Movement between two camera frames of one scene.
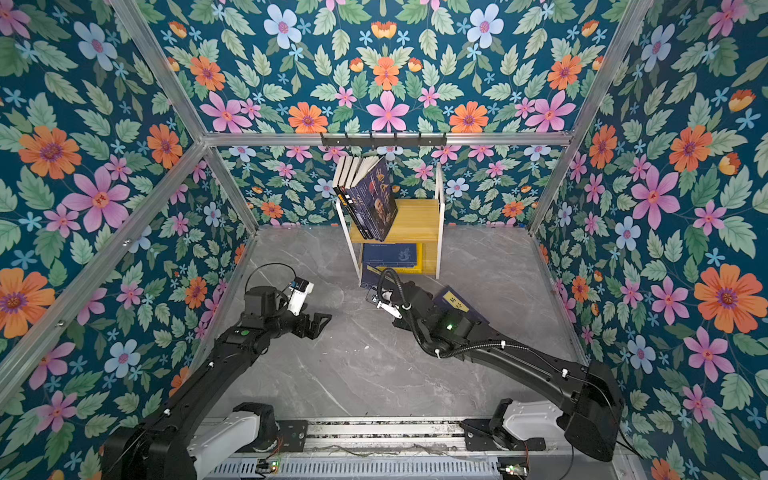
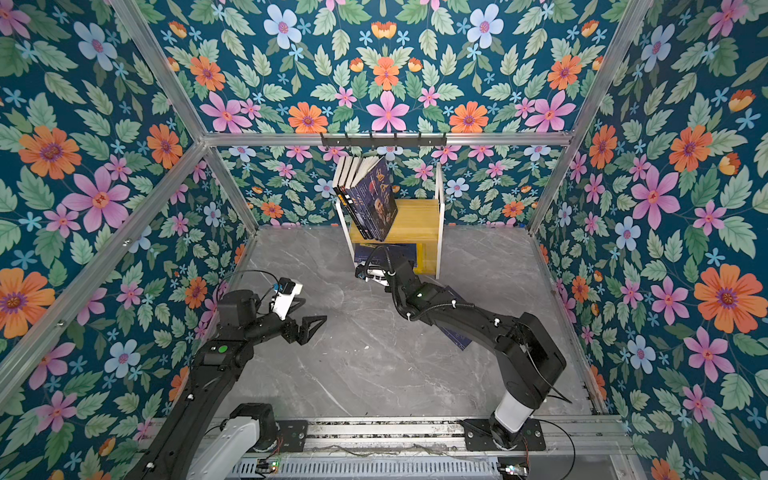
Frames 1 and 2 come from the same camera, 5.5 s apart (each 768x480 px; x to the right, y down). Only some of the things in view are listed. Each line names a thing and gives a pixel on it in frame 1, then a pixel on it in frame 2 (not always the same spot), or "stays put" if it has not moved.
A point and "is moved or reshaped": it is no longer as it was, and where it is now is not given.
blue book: (371, 276) is moved or reshaped
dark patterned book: (375, 198) stays put
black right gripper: (400, 324) -> (387, 289)
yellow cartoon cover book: (416, 269) stays put
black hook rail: (383, 139) stays put
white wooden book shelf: (418, 222) stays put
